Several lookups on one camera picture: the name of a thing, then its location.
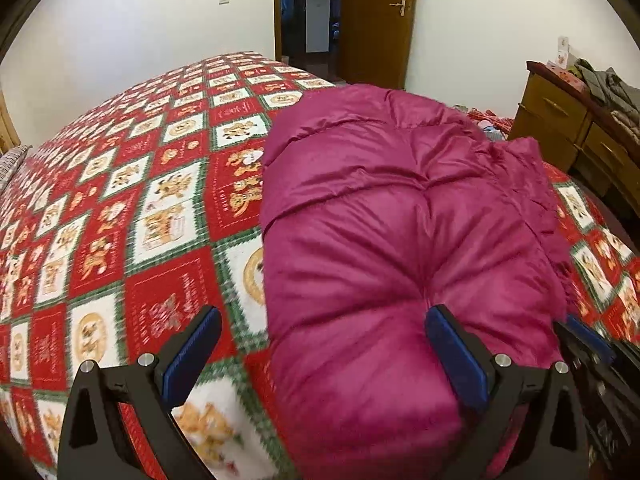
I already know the grey green clothes pile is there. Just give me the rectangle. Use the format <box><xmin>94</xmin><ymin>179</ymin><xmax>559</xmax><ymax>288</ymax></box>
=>
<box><xmin>572</xmin><ymin>57</ymin><xmax>640</xmax><ymax>142</ymax></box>

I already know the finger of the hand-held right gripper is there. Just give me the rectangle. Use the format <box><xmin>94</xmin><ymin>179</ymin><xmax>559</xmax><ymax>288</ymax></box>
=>
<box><xmin>554</xmin><ymin>316</ymin><xmax>619</xmax><ymax>377</ymax></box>

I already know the dark door frame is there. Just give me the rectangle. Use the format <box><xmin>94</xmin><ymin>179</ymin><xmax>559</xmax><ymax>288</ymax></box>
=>
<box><xmin>272</xmin><ymin>0</ymin><xmax>284</xmax><ymax>64</ymax></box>

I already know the pink patterned box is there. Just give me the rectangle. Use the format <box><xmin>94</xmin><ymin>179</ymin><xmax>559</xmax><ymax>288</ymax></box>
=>
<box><xmin>545</xmin><ymin>60</ymin><xmax>587</xmax><ymax>92</ymax></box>

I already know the brown wooden door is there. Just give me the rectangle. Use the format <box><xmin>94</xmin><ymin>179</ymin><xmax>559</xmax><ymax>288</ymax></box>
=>
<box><xmin>340</xmin><ymin>0</ymin><xmax>419</xmax><ymax>91</ymax></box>

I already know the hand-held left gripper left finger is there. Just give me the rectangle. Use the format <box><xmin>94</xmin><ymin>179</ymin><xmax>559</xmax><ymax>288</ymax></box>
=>
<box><xmin>56</xmin><ymin>305</ymin><xmax>223</xmax><ymax>480</ymax></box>

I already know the grey patterned pillow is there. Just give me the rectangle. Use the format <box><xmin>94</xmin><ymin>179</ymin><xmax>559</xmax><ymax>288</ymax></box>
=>
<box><xmin>0</xmin><ymin>144</ymin><xmax>32</xmax><ymax>192</ymax></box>

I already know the beige headboard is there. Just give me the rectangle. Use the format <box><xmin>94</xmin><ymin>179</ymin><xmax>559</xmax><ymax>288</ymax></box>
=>
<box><xmin>0</xmin><ymin>91</ymin><xmax>22</xmax><ymax>156</ymax></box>

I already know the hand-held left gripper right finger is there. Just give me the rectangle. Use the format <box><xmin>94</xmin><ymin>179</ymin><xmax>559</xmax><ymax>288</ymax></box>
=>
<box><xmin>424</xmin><ymin>303</ymin><xmax>592</xmax><ymax>480</ymax></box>

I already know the brown wooden dresser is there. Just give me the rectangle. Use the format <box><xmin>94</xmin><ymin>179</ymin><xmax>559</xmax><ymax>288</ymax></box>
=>
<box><xmin>507</xmin><ymin>60</ymin><xmax>640</xmax><ymax>213</ymax></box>

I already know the magenta down jacket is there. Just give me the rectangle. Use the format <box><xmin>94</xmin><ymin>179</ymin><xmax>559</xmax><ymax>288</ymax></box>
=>
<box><xmin>259</xmin><ymin>84</ymin><xmax>574</xmax><ymax>480</ymax></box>

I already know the red bear printed blanket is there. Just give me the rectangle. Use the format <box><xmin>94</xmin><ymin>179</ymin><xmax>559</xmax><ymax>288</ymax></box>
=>
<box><xmin>0</xmin><ymin>51</ymin><xmax>640</xmax><ymax>480</ymax></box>

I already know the red patterned cloth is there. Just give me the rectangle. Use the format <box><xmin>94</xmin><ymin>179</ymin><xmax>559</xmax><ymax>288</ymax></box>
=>
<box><xmin>452</xmin><ymin>104</ymin><xmax>516</xmax><ymax>142</ymax></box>

